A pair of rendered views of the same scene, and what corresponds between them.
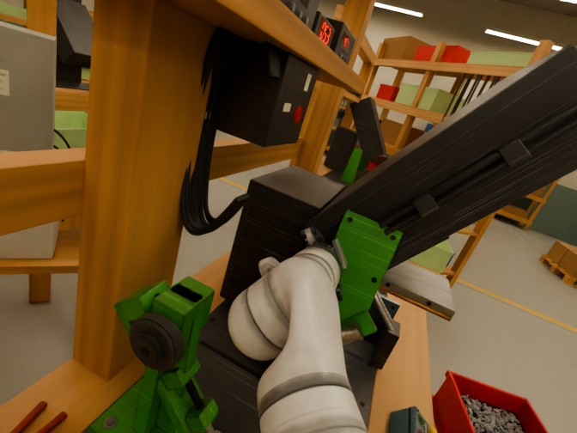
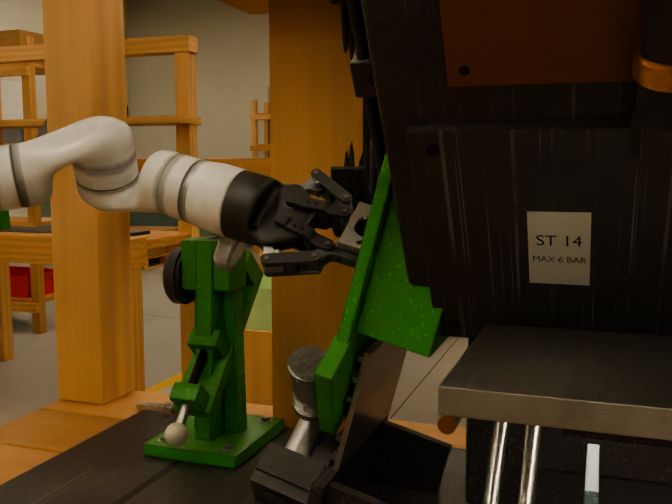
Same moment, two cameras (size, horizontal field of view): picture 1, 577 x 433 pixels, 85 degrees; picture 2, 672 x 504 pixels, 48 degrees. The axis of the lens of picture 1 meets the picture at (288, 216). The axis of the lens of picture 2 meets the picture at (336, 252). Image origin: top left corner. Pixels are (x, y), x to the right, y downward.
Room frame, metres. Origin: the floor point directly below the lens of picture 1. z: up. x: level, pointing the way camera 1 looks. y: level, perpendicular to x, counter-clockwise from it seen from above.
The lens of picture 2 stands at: (0.58, -0.86, 1.26)
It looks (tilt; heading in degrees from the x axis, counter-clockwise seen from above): 6 degrees down; 95
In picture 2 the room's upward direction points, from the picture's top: straight up
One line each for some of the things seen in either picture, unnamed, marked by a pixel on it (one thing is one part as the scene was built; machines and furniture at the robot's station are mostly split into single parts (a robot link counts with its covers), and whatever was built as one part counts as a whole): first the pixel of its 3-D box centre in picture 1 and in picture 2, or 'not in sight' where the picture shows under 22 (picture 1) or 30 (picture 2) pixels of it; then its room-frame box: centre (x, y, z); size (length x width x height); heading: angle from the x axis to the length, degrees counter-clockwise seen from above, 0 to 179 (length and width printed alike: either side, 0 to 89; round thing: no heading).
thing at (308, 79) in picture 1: (266, 96); not in sight; (0.63, 0.11, 1.42); 0.17 x 0.12 x 0.15; 165
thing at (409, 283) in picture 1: (371, 264); (583, 348); (0.73, -0.24, 1.11); 0.39 x 0.16 x 0.03; 75
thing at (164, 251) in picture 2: not in sight; (140, 246); (-2.77, 8.78, 0.22); 1.20 x 0.81 x 0.44; 78
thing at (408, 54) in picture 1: (408, 149); not in sight; (3.92, -1.10, 1.19); 2.30 x 0.55 x 2.39; 26
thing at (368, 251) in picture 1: (355, 263); (411, 266); (0.59, -0.16, 1.17); 0.13 x 0.12 x 0.20; 165
